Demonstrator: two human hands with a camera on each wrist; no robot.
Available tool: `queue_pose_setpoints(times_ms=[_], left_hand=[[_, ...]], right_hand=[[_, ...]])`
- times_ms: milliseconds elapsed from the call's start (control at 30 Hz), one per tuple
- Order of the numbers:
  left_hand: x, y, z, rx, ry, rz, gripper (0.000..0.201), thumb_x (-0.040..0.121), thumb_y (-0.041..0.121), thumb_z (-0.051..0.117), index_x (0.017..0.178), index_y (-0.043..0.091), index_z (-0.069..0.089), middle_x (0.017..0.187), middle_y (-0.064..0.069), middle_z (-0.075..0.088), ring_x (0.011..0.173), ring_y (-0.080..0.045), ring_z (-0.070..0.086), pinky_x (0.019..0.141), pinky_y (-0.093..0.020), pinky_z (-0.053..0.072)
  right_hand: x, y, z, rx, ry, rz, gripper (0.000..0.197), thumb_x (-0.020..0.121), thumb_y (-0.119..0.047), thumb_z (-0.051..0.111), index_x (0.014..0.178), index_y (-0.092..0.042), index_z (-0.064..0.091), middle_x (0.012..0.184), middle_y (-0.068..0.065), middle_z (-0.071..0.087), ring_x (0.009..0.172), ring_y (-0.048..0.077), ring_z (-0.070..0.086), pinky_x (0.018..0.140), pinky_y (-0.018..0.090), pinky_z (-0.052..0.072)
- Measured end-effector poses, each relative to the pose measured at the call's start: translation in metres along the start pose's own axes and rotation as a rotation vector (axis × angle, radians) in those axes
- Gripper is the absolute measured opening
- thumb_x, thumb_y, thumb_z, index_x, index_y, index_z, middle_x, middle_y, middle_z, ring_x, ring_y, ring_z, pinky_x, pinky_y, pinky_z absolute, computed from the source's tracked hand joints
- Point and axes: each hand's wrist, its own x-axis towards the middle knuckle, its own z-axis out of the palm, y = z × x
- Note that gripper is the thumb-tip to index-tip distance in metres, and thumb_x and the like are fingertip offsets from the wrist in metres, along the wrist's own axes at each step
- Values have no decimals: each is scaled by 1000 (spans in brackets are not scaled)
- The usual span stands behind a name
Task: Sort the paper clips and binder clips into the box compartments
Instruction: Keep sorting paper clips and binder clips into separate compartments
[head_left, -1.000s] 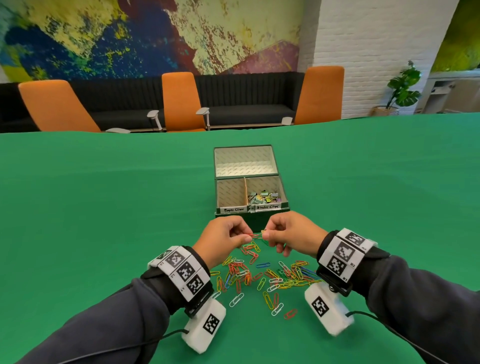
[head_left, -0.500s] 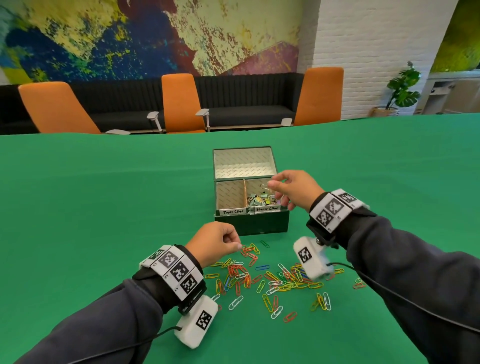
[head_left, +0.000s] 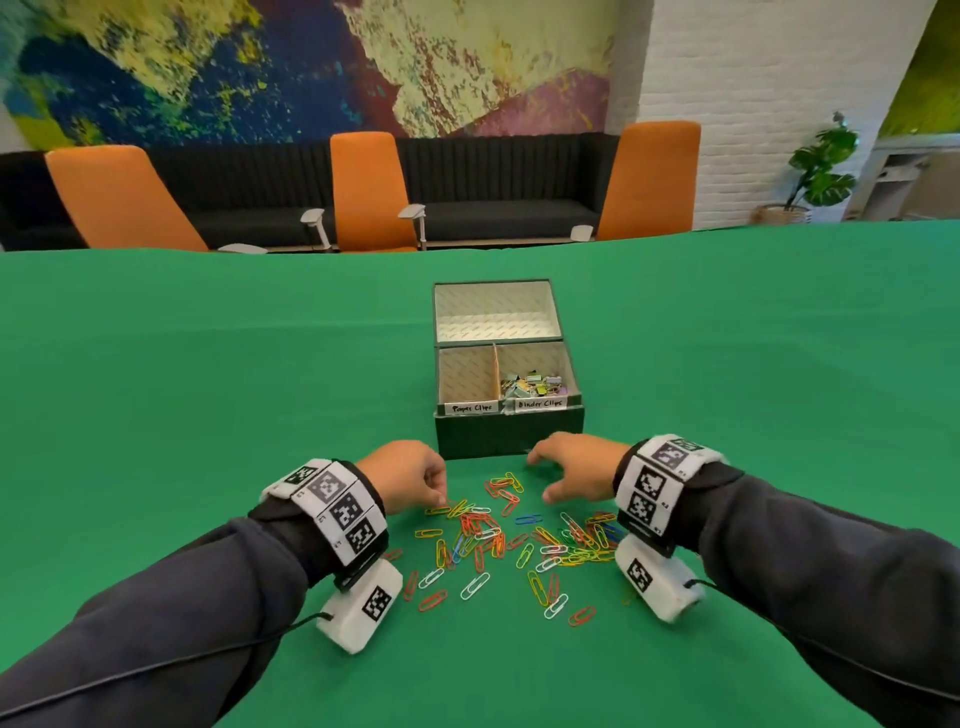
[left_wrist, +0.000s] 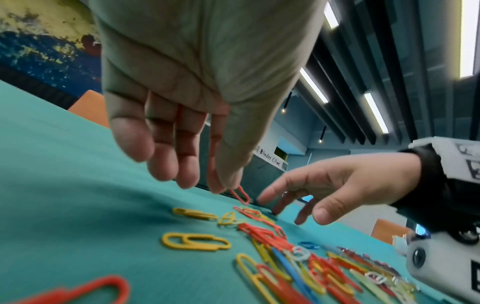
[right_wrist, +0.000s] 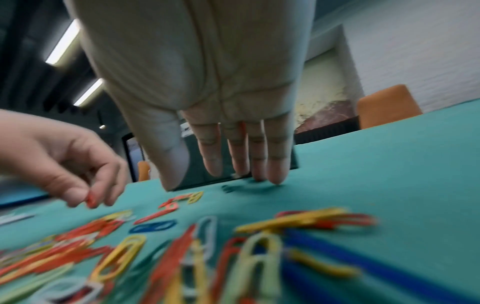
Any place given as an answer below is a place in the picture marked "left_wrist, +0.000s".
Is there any person's left hand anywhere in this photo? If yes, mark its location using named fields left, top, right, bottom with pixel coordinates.
left=87, top=0, right=328, bottom=195

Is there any person's right hand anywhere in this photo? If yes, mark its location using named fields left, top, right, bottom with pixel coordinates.
left=256, top=153, right=423, bottom=226

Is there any dark green divided box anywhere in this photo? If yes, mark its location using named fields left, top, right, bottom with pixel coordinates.
left=194, top=113, right=290, bottom=209

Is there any pile of coloured paper clips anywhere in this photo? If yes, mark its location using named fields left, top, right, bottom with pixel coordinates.
left=0, top=204, right=417, bottom=304

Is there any red paper clip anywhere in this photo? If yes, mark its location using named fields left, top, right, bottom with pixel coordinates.
left=227, top=186, right=252, bottom=206

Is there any person's right forearm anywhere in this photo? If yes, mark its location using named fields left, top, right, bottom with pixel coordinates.
left=389, top=145, right=480, bottom=235

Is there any orange chair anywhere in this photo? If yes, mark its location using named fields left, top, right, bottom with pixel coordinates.
left=66, top=90, right=112, bottom=129
left=370, top=218, right=414, bottom=246

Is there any long ceiling light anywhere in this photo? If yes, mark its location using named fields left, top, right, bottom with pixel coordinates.
left=458, top=0, right=480, bottom=79
left=299, top=67, right=329, bottom=104
left=322, top=1, right=341, bottom=30
left=363, top=92, right=390, bottom=134

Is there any right wrist marker band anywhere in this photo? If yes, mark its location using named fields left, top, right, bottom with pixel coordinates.
left=408, top=136, right=480, bottom=182

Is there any black bench sofa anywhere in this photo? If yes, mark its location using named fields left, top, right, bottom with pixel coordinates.
left=0, top=63, right=80, bottom=111

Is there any green table cloth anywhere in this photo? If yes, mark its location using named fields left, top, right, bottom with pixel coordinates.
left=0, top=80, right=447, bottom=304

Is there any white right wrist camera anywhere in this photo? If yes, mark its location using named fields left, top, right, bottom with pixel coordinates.
left=391, top=228, right=480, bottom=304

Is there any colourful wall mural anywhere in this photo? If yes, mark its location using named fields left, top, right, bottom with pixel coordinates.
left=0, top=0, right=103, bottom=99

